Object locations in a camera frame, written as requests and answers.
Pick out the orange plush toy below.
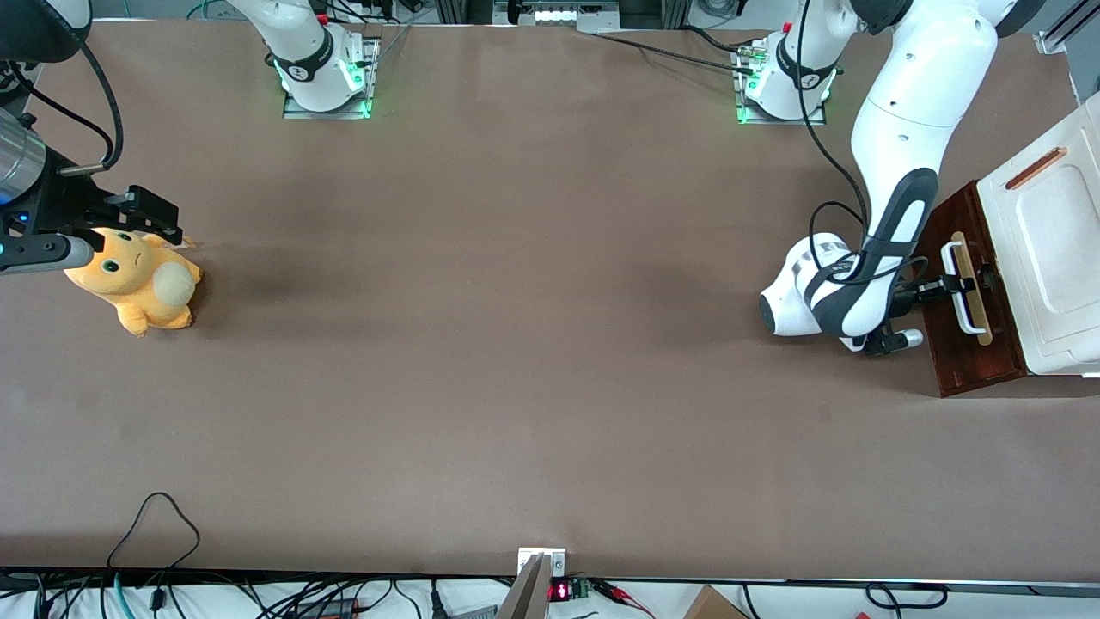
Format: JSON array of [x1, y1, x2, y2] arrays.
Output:
[[63, 226, 204, 338]]

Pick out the dark wooden drawer cabinet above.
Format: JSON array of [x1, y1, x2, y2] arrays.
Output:
[[913, 179, 1034, 399]]

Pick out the cylindrical black wrist camera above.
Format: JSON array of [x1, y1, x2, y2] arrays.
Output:
[[862, 329, 926, 356], [0, 235, 95, 276]]

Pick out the thin black looped cable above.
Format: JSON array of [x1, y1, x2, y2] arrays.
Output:
[[107, 492, 201, 603]]

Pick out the grey metal bar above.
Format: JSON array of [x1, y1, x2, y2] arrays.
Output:
[[497, 555, 551, 619]]

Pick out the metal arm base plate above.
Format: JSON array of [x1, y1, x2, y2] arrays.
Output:
[[282, 36, 381, 121], [732, 43, 828, 127]]

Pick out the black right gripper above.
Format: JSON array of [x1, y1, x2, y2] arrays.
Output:
[[17, 163, 184, 247]]

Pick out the white power strip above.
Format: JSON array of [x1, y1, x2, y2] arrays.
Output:
[[494, 0, 620, 34]]

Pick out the white metal bracket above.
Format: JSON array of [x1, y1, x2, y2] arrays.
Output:
[[517, 548, 568, 579]]

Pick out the long black table cable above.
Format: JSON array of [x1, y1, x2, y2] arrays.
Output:
[[593, 26, 757, 77]]

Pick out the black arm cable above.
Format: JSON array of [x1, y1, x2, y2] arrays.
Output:
[[4, 39, 125, 177], [795, 0, 931, 289]]

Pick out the red black clip leads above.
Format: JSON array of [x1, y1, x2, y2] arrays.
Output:
[[591, 579, 656, 619]]

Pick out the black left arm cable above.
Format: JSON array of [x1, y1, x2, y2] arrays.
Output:
[[795, 0, 931, 289]]

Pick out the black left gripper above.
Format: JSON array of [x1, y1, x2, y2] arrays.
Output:
[[889, 277, 977, 321]]

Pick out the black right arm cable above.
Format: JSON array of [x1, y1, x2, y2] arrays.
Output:
[[4, 39, 125, 177]]

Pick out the brown cardboard box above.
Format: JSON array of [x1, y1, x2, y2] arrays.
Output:
[[683, 585, 750, 619]]

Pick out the black coiled cable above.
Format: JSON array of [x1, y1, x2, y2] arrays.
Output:
[[864, 583, 949, 610]]

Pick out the aluminium extrusion profile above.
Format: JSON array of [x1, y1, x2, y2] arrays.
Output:
[[1034, 0, 1100, 57]]

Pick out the white drawer handle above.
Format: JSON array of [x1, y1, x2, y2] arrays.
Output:
[[939, 241, 987, 336]]

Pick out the light wooden handle backplate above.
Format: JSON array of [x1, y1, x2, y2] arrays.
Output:
[[951, 230, 995, 347]]

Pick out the dark wooden drawer with handle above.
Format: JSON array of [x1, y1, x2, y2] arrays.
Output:
[[932, 182, 1025, 385]]

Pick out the white plastic box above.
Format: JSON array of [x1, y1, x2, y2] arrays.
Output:
[[978, 90, 1100, 377]]

